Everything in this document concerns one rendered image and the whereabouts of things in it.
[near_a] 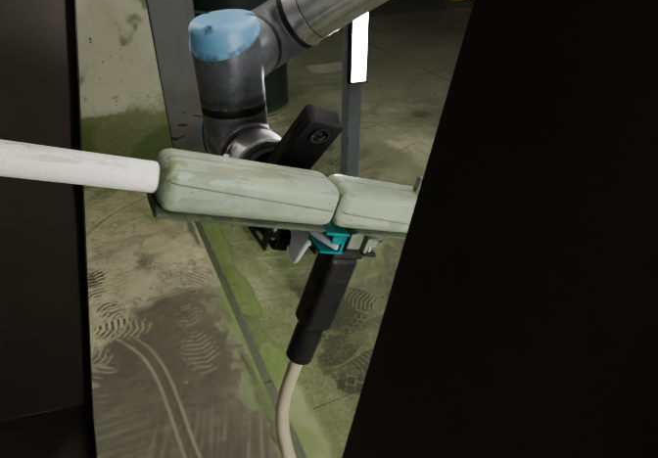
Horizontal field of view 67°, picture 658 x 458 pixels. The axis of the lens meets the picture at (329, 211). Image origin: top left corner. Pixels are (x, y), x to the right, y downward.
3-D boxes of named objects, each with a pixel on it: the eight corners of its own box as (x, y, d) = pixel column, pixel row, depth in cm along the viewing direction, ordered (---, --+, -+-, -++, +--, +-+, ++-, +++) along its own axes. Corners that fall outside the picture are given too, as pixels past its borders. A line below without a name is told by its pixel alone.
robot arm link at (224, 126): (191, 102, 73) (203, 163, 78) (215, 130, 63) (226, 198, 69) (252, 91, 76) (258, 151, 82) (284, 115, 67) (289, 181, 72)
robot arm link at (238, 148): (294, 135, 69) (229, 120, 64) (309, 148, 65) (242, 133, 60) (274, 194, 72) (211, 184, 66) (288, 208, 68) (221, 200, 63)
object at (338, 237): (323, 232, 50) (331, 213, 50) (342, 254, 47) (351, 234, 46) (302, 230, 49) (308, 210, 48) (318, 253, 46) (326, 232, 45)
